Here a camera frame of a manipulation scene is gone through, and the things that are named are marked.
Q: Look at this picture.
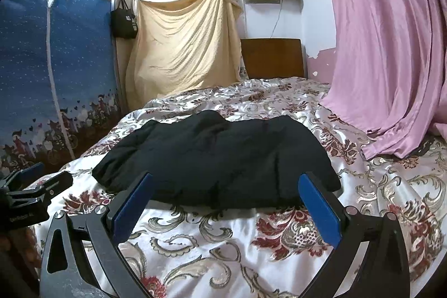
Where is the black padded jacket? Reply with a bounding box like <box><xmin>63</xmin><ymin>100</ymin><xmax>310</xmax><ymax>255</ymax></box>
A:
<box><xmin>92</xmin><ymin>110</ymin><xmax>341</xmax><ymax>209</ymax></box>

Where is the floral satin bedspread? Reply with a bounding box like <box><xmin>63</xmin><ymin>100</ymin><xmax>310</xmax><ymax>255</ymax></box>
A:
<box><xmin>49</xmin><ymin>77</ymin><xmax>446</xmax><ymax>297</ymax></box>

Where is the blue fabric wardrobe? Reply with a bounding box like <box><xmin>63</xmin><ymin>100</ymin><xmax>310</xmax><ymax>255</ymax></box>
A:
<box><xmin>1</xmin><ymin>0</ymin><xmax>122</xmax><ymax>175</ymax></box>

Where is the pink curtain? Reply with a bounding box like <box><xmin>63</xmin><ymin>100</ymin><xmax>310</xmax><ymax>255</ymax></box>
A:
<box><xmin>323</xmin><ymin>0</ymin><xmax>446</xmax><ymax>159</ymax></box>

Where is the brown wooden headboard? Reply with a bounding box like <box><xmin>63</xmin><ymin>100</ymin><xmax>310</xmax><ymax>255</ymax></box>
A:
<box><xmin>241</xmin><ymin>38</ymin><xmax>305</xmax><ymax>79</ymax></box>

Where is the cream yellow hanging sheet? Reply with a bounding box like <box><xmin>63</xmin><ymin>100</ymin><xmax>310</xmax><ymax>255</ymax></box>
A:
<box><xmin>125</xmin><ymin>0</ymin><xmax>242</xmax><ymax>110</ymax></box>

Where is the black hanging bag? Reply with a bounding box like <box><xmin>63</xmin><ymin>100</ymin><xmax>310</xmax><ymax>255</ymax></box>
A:
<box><xmin>111</xmin><ymin>0</ymin><xmax>138</xmax><ymax>39</ymax></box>

